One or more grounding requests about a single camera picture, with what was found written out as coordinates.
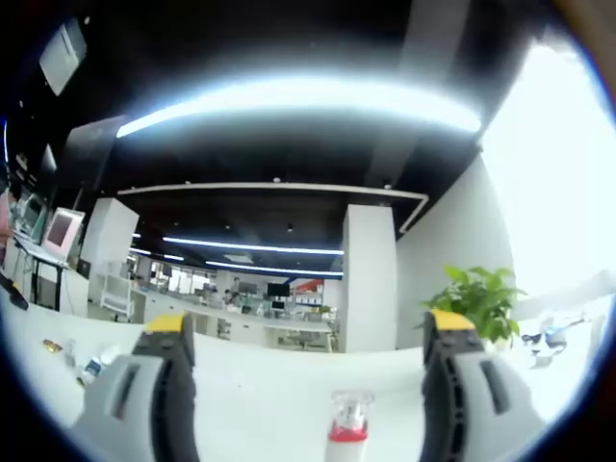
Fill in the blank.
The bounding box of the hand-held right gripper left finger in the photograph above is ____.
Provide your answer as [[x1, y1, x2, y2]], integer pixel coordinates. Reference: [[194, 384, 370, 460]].
[[71, 311, 199, 462]]

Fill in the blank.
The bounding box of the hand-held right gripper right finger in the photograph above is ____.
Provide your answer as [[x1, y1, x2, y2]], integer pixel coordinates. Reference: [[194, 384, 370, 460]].
[[422, 309, 548, 462]]

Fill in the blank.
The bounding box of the green landscape skincare sachet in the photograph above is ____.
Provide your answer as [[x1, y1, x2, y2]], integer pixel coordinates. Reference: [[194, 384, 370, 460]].
[[75, 355, 105, 386]]

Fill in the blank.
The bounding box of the white bottle red collar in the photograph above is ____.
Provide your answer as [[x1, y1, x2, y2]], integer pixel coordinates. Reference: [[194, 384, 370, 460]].
[[324, 388, 376, 462]]

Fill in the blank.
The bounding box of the black-legged standing desk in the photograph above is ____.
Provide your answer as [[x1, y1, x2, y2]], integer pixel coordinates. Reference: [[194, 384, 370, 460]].
[[7, 230, 73, 313]]

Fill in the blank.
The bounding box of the pink-framed monitor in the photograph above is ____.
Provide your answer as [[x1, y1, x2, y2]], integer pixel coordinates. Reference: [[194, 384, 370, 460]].
[[42, 206, 87, 264]]

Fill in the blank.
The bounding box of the green potted plant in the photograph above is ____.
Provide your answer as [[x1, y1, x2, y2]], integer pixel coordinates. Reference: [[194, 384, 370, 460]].
[[416, 263, 528, 352]]

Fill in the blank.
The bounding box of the row of white counters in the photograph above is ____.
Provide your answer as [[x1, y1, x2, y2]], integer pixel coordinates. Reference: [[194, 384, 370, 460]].
[[134, 283, 347, 352]]

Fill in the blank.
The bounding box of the white ceiling air conditioner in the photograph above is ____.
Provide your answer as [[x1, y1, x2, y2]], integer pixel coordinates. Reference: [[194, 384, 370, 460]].
[[37, 19, 90, 96]]

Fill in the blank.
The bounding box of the long ceiling light strip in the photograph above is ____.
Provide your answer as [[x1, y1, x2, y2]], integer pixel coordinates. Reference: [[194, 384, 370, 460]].
[[117, 79, 482, 139]]

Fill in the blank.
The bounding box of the white wire rack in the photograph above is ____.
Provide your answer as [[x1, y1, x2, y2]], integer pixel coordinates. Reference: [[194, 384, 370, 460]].
[[98, 272, 135, 322]]

